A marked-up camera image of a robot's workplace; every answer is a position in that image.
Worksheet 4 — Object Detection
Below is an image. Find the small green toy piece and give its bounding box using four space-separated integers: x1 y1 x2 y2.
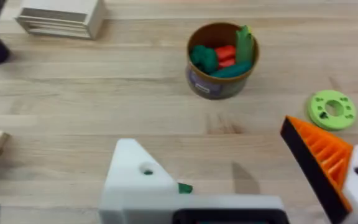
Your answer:
178 182 194 195

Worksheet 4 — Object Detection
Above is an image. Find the green disc with holes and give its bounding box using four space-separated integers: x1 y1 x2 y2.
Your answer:
307 89 357 131

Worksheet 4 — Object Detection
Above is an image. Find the white orange left gripper right finger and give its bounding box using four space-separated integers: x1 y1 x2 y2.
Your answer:
280 115 358 224

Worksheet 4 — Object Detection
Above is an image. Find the brown tub with toy vegetables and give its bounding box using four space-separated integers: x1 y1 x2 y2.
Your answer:
185 22 260 101

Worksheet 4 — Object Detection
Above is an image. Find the white bare left gripper left finger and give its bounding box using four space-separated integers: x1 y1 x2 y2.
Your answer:
99 138 180 224

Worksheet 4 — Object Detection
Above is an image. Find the pale wooden box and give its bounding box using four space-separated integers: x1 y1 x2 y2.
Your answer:
15 0 107 40

